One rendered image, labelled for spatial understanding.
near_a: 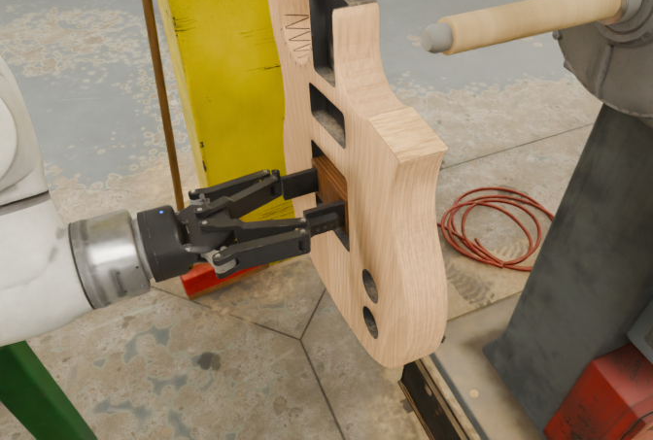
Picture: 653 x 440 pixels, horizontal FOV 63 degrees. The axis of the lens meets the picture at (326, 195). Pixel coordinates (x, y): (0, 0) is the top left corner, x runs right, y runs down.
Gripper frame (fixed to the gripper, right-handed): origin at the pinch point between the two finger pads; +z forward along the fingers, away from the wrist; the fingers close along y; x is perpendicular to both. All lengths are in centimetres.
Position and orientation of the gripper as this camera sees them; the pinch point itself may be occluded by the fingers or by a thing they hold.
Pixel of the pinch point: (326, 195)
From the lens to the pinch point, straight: 60.1
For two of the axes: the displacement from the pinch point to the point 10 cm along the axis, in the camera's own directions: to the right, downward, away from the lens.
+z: 9.2, -2.7, 2.9
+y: 3.9, 5.1, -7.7
